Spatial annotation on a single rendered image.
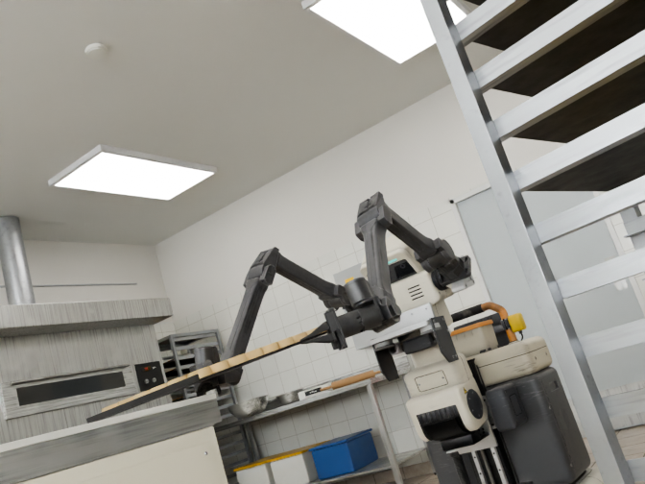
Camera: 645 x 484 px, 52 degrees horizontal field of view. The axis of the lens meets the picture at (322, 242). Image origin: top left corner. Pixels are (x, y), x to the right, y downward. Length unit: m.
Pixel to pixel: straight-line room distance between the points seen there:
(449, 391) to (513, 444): 0.39
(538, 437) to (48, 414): 3.45
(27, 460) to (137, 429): 0.21
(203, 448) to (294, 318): 5.05
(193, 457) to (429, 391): 1.26
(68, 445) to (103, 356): 4.18
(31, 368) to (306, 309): 2.54
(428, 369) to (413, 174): 3.54
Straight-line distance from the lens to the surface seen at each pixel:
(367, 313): 1.61
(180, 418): 1.35
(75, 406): 5.14
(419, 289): 2.39
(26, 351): 5.04
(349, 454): 5.48
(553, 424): 2.56
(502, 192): 1.05
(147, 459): 1.28
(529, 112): 1.07
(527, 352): 2.55
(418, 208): 5.72
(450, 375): 2.38
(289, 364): 6.44
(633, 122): 1.01
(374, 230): 1.88
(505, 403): 2.43
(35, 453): 1.19
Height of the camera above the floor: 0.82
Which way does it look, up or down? 13 degrees up
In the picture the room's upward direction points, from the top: 17 degrees counter-clockwise
